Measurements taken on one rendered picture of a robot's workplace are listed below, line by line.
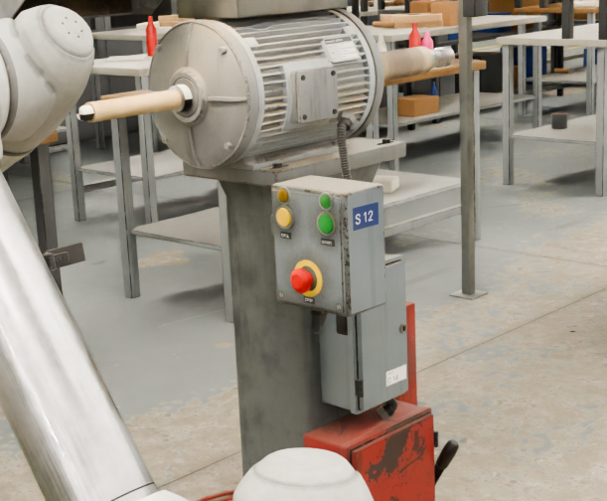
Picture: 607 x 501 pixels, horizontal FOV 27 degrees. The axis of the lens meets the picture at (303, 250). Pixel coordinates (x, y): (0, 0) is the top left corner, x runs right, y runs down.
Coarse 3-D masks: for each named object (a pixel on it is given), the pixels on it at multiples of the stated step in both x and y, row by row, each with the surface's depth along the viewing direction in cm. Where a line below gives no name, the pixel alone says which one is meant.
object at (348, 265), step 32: (320, 192) 194; (352, 192) 192; (352, 224) 193; (288, 256) 201; (320, 256) 196; (352, 256) 194; (384, 256) 200; (288, 288) 203; (320, 288) 197; (352, 288) 195; (384, 288) 201; (320, 320) 206
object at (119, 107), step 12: (132, 96) 202; (144, 96) 203; (156, 96) 204; (168, 96) 206; (180, 96) 208; (96, 108) 195; (108, 108) 197; (120, 108) 199; (132, 108) 201; (144, 108) 203; (156, 108) 205; (168, 108) 207; (96, 120) 196
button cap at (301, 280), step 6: (294, 270) 197; (300, 270) 197; (306, 270) 197; (294, 276) 197; (300, 276) 196; (306, 276) 196; (312, 276) 198; (294, 282) 197; (300, 282) 196; (306, 282) 196; (294, 288) 198; (300, 288) 197; (306, 288) 197
